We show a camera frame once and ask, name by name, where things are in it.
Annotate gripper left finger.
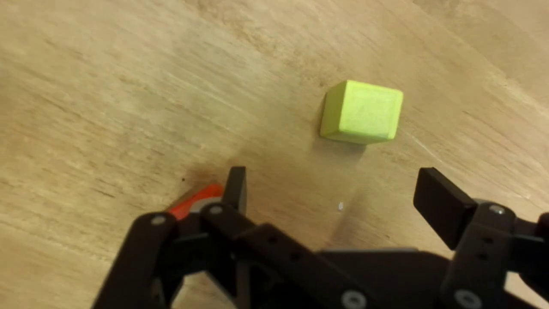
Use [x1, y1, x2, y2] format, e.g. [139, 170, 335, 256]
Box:
[91, 167, 373, 309]

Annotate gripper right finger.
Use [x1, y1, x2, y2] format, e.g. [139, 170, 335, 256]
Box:
[413, 167, 549, 309]

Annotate orange block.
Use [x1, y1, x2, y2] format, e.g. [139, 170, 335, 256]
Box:
[166, 184, 224, 221]

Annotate green block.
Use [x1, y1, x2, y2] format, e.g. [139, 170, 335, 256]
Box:
[319, 80, 404, 145]

